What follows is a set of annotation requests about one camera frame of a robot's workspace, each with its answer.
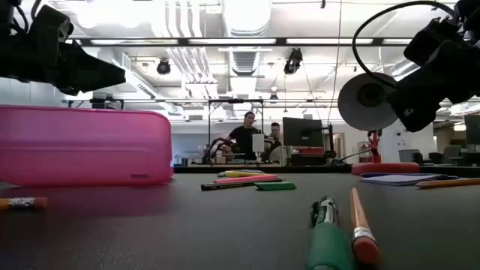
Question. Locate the black aluminium table frame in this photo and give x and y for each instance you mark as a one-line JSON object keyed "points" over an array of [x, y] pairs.
{"points": [[300, 169]]}

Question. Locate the black metal rig frame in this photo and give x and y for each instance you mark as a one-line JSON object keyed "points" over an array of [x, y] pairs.
{"points": [[209, 131]]}

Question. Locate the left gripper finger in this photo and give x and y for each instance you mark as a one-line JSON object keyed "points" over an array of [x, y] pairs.
{"points": [[97, 73], [73, 90]]}

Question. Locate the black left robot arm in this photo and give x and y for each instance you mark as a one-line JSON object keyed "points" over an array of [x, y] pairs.
{"points": [[6, 9]]}

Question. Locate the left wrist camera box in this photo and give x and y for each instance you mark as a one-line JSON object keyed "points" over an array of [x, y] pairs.
{"points": [[48, 30]]}

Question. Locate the orange marker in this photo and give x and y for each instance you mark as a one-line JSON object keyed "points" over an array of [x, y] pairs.
{"points": [[22, 203]]}

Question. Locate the dark computer monitor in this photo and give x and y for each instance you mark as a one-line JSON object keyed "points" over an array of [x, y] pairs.
{"points": [[473, 129]]}

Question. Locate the orange pencil with pink eraser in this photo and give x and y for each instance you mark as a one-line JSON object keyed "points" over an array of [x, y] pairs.
{"points": [[358, 213]]}

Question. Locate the red desk lamp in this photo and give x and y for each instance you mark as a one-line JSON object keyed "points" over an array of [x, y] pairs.
{"points": [[360, 112]]}

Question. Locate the yellow highlighter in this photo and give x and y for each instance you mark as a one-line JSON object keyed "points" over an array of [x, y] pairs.
{"points": [[240, 174]]}

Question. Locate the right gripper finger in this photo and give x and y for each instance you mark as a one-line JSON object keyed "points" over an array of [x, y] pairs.
{"points": [[416, 110]]}

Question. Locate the green marker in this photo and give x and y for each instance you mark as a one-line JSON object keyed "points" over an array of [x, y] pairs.
{"points": [[328, 243]]}

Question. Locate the black computer monitor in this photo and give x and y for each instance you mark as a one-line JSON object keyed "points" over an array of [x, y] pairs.
{"points": [[302, 131]]}

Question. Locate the person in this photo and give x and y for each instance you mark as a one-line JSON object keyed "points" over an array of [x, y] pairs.
{"points": [[275, 132], [243, 138]]}

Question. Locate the pink highlighter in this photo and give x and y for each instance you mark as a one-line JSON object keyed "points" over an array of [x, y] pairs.
{"points": [[247, 179]]}

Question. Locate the black hanging spotlight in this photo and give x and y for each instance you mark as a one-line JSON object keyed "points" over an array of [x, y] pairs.
{"points": [[292, 62], [163, 68]]}

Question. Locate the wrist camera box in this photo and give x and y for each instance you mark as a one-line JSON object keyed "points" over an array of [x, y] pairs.
{"points": [[48, 30], [431, 43]]}

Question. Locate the red box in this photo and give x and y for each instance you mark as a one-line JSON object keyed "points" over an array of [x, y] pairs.
{"points": [[310, 150]]}

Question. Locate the green eraser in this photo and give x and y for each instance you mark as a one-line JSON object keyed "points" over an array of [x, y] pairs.
{"points": [[275, 186]]}

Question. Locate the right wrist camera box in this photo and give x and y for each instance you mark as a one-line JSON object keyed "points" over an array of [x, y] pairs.
{"points": [[431, 43]]}

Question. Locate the white sticky note pad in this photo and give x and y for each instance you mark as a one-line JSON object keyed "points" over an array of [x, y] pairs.
{"points": [[397, 180]]}

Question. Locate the pink plastic pencil case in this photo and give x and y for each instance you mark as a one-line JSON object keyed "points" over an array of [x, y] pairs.
{"points": [[75, 146]]}

